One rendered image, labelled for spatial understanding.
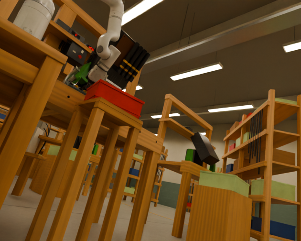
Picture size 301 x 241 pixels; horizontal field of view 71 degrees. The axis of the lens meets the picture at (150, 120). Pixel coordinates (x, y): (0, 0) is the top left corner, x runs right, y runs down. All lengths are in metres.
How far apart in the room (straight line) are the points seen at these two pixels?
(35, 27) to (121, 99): 0.54
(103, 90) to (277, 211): 9.14
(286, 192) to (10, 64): 3.35
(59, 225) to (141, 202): 0.93
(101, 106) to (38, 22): 0.46
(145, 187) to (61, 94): 1.01
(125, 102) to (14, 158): 0.66
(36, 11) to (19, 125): 0.52
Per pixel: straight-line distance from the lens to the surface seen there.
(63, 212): 1.08
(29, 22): 1.12
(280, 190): 3.47
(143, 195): 1.88
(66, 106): 1.40
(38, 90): 0.92
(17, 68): 0.94
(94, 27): 2.48
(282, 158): 3.57
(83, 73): 1.78
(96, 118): 1.11
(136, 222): 1.89
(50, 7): 1.19
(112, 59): 1.44
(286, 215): 9.78
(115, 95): 1.24
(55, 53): 0.98
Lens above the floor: 0.39
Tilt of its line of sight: 19 degrees up
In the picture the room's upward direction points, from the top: 14 degrees clockwise
